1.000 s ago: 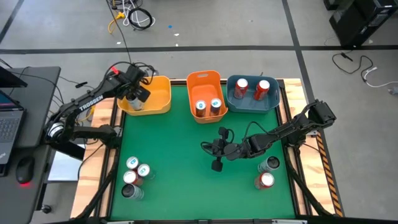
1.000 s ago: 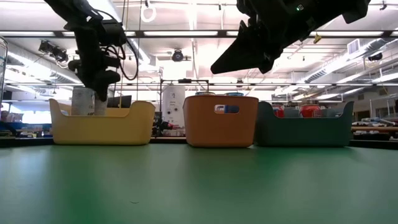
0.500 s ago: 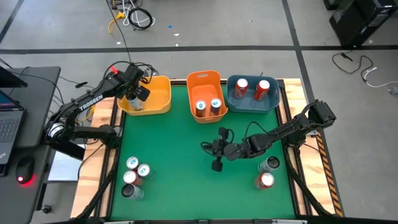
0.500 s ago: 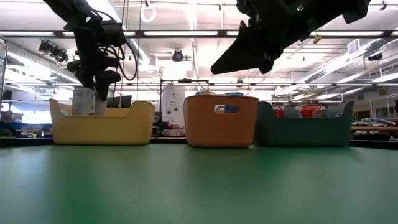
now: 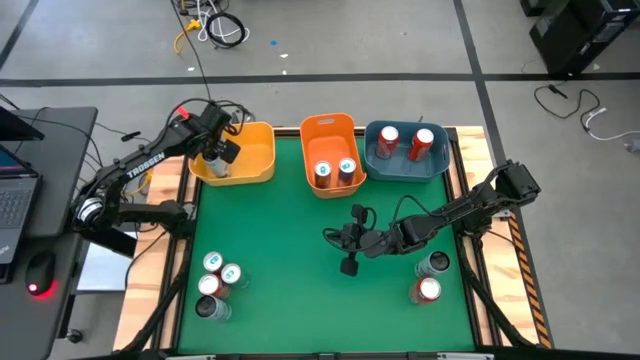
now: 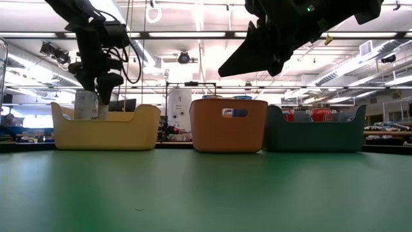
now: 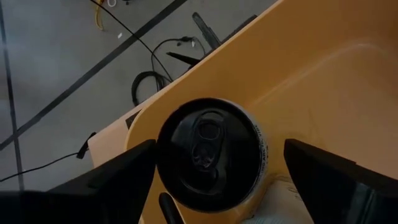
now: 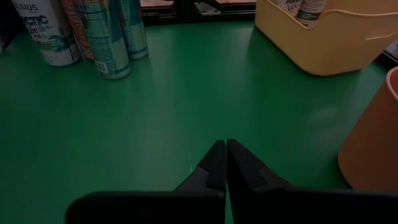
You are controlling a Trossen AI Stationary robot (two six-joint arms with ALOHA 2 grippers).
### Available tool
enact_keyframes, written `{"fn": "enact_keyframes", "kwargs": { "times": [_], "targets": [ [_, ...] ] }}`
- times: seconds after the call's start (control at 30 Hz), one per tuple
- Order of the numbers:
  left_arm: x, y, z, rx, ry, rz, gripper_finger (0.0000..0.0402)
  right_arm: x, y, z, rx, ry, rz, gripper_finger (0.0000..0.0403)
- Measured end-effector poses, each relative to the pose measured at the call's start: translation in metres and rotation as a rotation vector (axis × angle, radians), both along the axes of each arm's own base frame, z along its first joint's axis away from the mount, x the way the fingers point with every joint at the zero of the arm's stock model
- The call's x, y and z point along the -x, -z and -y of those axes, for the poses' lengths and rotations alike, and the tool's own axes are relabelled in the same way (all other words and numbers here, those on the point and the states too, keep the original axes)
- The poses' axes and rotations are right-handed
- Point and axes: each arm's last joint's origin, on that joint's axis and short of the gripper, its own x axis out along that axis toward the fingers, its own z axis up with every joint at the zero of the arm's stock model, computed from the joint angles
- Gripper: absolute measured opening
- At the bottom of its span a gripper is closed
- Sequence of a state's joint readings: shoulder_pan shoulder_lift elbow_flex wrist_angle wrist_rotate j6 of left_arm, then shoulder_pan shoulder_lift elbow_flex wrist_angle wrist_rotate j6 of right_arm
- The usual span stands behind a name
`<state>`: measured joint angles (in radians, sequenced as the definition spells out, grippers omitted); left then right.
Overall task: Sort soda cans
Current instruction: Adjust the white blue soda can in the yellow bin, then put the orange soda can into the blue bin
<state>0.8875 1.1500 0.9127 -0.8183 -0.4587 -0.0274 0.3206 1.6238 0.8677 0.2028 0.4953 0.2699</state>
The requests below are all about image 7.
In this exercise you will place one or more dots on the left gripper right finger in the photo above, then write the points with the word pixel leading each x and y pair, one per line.
pixel 323 180

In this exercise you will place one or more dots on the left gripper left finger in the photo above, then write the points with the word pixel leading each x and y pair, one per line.
pixel 124 174

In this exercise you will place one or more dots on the white Celsius can black lid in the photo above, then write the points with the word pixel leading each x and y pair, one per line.
pixel 276 205
pixel 211 155

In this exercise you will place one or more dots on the yellow plastic bin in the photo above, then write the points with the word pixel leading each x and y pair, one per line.
pixel 311 77

